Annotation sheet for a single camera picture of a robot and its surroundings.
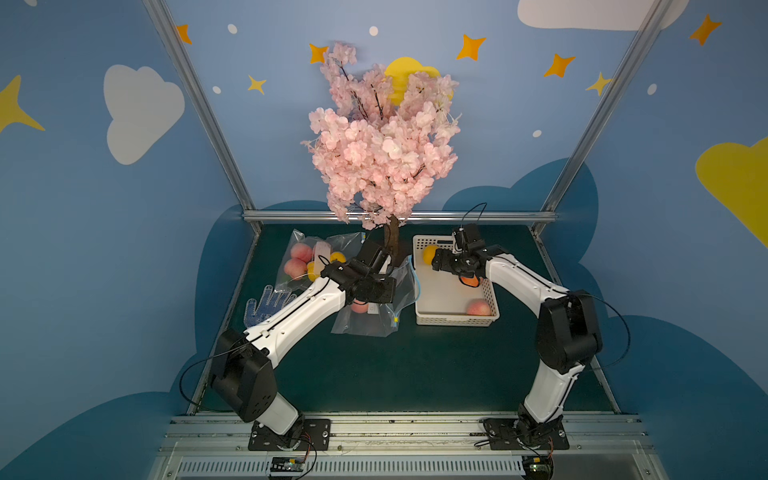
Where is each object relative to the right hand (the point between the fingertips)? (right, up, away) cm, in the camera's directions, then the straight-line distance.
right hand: (447, 260), depth 95 cm
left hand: (-18, -8, -13) cm, 24 cm away
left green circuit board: (-44, -50, -23) cm, 70 cm away
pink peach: (-28, -15, -4) cm, 32 cm away
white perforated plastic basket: (-1, -14, +6) cm, 15 cm away
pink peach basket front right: (+9, -15, -4) cm, 18 cm away
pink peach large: (-50, +3, +10) cm, 51 cm away
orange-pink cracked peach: (+4, -6, -16) cm, 18 cm away
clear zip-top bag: (-22, -17, -10) cm, 29 cm away
